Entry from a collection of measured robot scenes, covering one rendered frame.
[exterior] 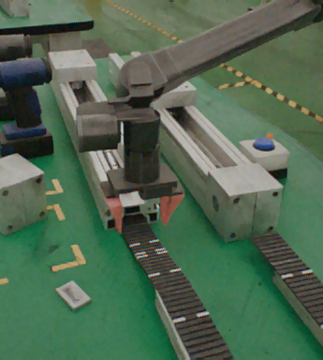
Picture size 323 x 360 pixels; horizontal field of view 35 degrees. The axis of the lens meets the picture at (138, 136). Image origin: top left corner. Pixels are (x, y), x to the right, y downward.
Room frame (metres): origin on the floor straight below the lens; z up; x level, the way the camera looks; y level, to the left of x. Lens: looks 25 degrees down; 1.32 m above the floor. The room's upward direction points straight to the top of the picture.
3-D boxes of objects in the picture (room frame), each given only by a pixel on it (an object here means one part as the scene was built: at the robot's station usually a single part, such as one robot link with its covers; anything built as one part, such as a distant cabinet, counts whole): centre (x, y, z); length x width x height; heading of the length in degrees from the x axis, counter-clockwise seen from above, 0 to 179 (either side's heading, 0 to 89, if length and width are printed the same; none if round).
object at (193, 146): (1.21, -0.06, 0.82); 0.80 x 0.10 x 0.09; 16
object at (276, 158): (0.97, -0.26, 0.81); 0.10 x 0.08 x 0.06; 106
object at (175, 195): (0.72, -0.03, 0.87); 0.07 x 0.07 x 0.09; 16
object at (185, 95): (1.21, -0.06, 0.87); 0.16 x 0.11 x 0.07; 16
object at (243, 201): (0.78, -0.20, 0.83); 0.12 x 0.09 x 0.10; 106
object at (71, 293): (0.59, 0.10, 0.78); 0.05 x 0.03 x 0.01; 38
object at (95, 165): (1.16, 0.12, 0.82); 0.80 x 0.10 x 0.09; 16
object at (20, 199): (0.82, 0.22, 0.83); 0.11 x 0.10 x 0.10; 130
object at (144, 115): (0.71, 0.00, 1.00); 0.07 x 0.06 x 0.07; 100
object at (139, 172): (0.71, -0.01, 0.94); 0.10 x 0.07 x 0.07; 106
